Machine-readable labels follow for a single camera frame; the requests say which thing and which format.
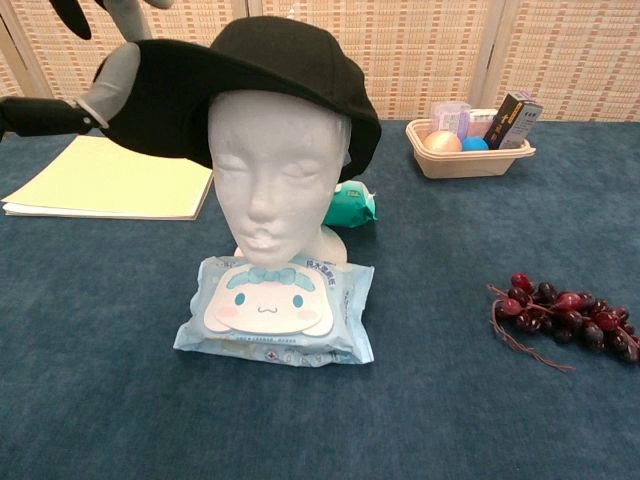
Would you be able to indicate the dark red grape bunch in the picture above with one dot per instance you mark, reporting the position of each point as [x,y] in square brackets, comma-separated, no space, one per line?
[570,312]

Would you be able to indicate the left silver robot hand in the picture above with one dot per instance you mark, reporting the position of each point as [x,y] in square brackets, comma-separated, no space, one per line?
[45,117]

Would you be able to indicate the translucent purple box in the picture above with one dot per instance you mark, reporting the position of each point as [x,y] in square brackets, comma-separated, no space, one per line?
[450,117]

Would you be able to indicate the beige plastic tray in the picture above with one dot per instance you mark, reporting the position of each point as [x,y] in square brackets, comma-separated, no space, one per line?
[465,165]

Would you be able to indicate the blue cartoon wet wipes pack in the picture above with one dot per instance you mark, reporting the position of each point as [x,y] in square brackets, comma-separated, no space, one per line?
[270,310]

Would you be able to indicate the purple grey box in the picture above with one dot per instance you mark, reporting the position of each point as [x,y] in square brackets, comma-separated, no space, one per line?
[527,125]

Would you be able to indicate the white foam mannequin head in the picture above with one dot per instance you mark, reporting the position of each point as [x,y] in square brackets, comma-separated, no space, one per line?
[270,175]

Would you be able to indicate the blue table cloth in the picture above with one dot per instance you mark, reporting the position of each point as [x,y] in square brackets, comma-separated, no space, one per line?
[450,240]

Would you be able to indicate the yellow paper notebook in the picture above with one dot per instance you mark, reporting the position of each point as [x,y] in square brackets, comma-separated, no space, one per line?
[100,185]

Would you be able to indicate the black gold print box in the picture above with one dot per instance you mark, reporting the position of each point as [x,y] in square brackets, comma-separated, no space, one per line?
[505,122]

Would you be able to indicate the blue ball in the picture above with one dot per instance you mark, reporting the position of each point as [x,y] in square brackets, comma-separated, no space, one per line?
[475,145]

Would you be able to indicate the pink white box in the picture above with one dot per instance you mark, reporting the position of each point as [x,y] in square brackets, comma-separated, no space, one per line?
[482,122]

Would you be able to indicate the green tissue pack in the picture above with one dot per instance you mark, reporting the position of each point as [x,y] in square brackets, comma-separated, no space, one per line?
[352,207]

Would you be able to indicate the black fabric cap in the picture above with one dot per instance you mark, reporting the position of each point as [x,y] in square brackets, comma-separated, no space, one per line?
[280,60]

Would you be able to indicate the peach ball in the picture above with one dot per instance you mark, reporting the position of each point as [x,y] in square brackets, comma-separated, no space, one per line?
[442,142]

